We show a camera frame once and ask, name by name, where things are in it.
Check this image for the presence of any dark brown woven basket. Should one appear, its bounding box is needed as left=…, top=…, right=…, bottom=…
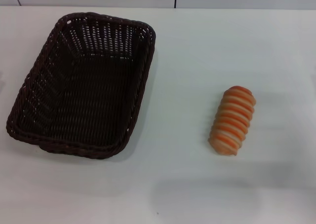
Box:
left=4, top=11, right=158, bottom=160

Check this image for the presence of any orange striped bread roll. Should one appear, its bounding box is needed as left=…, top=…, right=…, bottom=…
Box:
left=208, top=85, right=257, bottom=158

